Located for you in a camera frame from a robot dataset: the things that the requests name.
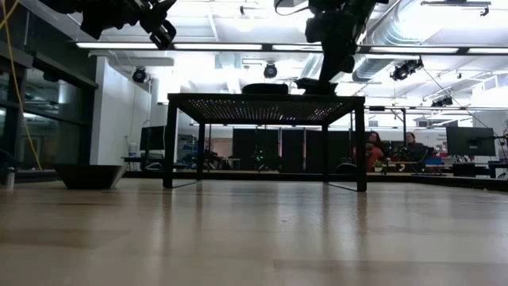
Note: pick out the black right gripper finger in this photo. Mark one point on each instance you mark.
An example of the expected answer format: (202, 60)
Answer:
(331, 67)

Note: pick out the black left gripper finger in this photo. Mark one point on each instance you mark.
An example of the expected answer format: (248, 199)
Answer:
(162, 35)

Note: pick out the black wavy square mini plate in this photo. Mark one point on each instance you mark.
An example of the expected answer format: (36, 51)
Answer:
(89, 178)
(265, 89)

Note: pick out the black ceiling spotlight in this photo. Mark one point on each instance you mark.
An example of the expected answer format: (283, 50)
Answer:
(139, 74)
(442, 101)
(405, 68)
(270, 70)

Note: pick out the overhead LED light bar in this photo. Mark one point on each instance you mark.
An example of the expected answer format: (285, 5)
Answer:
(218, 46)

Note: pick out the black perforated metal shelf riser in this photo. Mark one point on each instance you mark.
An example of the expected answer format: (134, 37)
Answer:
(266, 109)

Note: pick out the black room divider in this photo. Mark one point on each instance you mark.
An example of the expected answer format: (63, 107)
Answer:
(293, 147)

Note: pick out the person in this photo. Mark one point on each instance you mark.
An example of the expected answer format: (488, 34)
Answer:
(416, 151)
(373, 153)

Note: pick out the black monitor on stand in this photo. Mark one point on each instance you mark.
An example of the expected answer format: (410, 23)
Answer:
(152, 137)

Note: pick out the small potted plant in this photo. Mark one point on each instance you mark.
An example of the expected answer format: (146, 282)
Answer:
(378, 165)

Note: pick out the white plastic jug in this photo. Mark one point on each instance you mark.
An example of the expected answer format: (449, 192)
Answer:
(133, 149)

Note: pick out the black computer monitor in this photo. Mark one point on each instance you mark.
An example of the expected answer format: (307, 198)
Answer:
(470, 141)

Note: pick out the black aluminium frame rail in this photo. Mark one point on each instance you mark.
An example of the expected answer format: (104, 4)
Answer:
(456, 180)

